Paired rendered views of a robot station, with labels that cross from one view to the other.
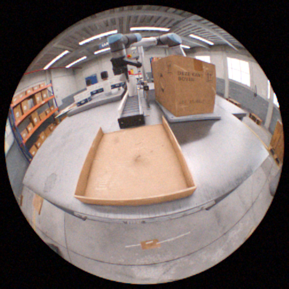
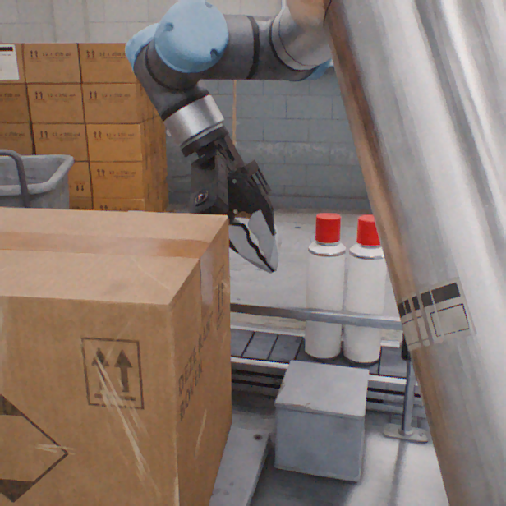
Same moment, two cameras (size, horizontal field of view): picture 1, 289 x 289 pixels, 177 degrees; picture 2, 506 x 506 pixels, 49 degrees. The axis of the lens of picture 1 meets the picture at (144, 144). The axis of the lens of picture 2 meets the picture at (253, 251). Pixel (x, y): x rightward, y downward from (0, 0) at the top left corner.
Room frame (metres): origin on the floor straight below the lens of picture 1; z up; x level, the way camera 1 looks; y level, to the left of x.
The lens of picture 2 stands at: (0.82, -0.69, 1.28)
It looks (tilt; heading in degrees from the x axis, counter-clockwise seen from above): 19 degrees down; 103
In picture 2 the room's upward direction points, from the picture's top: straight up
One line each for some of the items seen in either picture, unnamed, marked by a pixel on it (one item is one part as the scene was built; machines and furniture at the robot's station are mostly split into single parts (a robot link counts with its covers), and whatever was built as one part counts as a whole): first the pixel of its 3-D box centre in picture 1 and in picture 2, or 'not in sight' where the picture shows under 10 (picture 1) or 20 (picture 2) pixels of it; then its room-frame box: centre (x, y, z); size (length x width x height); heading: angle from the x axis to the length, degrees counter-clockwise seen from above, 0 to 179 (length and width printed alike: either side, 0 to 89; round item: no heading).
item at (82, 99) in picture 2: not in sight; (81, 144); (-1.33, 3.07, 0.70); 1.20 x 0.82 x 1.39; 10
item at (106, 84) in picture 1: (105, 82); not in sight; (1.14, 0.30, 1.03); 0.09 x 0.09 x 0.30
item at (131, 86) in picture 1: (130, 83); (325, 287); (0.76, 0.03, 0.98); 0.05 x 0.05 x 0.20
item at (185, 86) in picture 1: (182, 82); (63, 369); (0.53, -0.25, 0.99); 0.30 x 0.24 x 0.27; 5
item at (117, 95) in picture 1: (101, 96); not in sight; (1.34, 0.46, 0.86); 0.80 x 0.67 x 0.05; 178
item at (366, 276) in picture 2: not in sight; (365, 290); (0.82, 0.03, 0.98); 0.05 x 0.05 x 0.20
